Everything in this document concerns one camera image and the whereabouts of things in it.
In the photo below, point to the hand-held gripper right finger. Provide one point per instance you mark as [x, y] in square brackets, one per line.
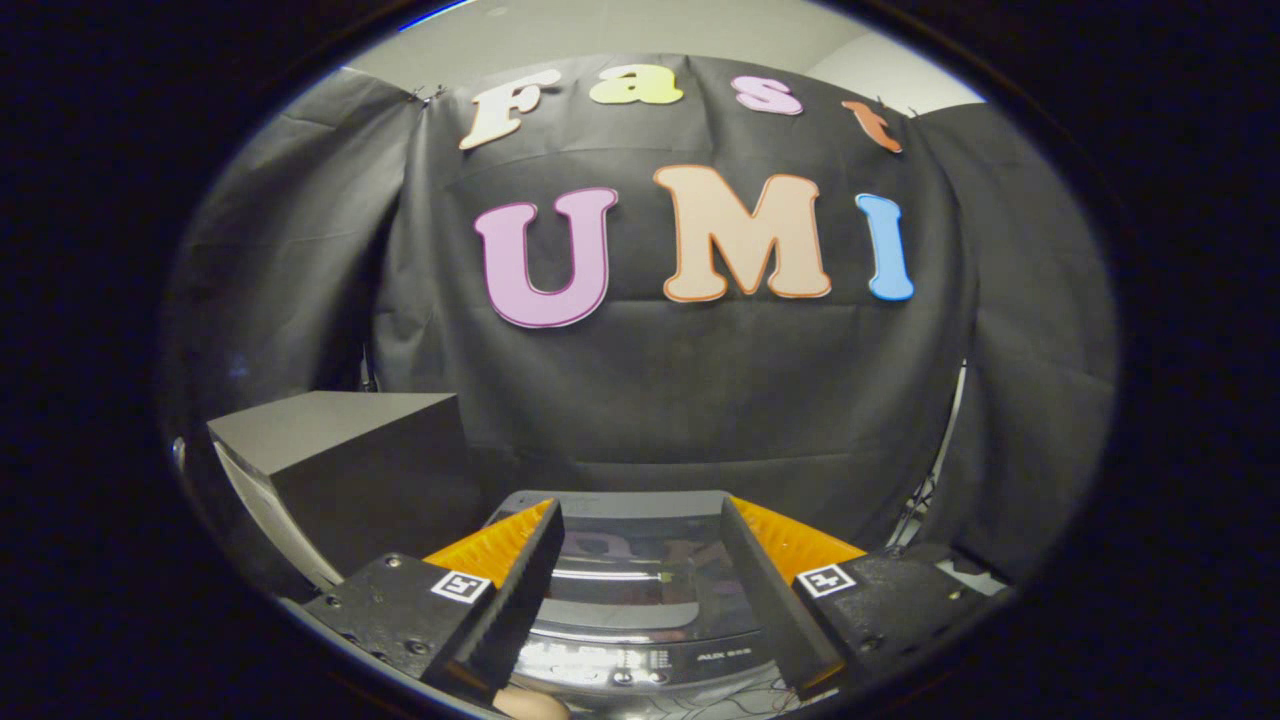
[775, 600]

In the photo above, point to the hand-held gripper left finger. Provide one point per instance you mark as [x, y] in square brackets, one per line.
[520, 590]

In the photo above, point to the grey washing machine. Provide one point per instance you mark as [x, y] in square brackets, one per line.
[720, 660]

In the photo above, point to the dark washing machine lid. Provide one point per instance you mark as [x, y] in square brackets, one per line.
[640, 560]

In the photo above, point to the person's knee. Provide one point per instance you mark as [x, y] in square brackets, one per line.
[530, 705]

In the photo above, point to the black and white cabinet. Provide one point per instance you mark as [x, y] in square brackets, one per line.
[370, 490]

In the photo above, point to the black tripod stand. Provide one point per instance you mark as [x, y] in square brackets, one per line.
[940, 460]
[368, 375]

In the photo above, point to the black backdrop cloth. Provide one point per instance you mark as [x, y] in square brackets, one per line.
[680, 400]

